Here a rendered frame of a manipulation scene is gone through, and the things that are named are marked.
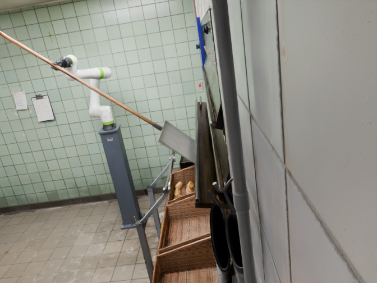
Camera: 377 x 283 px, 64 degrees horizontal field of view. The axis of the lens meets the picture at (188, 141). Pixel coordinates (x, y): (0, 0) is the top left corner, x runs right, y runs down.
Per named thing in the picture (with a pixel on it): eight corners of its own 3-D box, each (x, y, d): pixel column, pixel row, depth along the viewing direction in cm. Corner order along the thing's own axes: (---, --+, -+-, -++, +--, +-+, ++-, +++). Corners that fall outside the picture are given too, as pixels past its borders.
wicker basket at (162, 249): (224, 213, 254) (220, 185, 245) (232, 261, 201) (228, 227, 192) (168, 220, 257) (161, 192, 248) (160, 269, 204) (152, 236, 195)
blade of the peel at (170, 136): (157, 141, 239) (159, 138, 238) (164, 122, 291) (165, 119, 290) (195, 164, 245) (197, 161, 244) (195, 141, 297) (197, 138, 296)
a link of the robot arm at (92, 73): (93, 66, 311) (100, 68, 305) (92, 77, 315) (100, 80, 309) (61, 67, 281) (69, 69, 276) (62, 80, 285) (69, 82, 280)
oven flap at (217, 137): (209, 97, 285) (214, 76, 278) (229, 193, 117) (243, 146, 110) (205, 96, 285) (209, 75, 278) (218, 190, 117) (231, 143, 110)
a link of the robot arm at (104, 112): (106, 121, 337) (102, 104, 330) (116, 121, 328) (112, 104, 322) (97, 124, 327) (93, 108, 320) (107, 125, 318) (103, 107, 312)
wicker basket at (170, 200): (220, 180, 311) (216, 155, 301) (225, 210, 258) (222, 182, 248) (173, 186, 314) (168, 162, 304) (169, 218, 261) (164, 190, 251)
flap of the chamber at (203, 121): (195, 104, 287) (216, 104, 287) (194, 208, 119) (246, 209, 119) (195, 101, 287) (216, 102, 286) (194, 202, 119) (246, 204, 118)
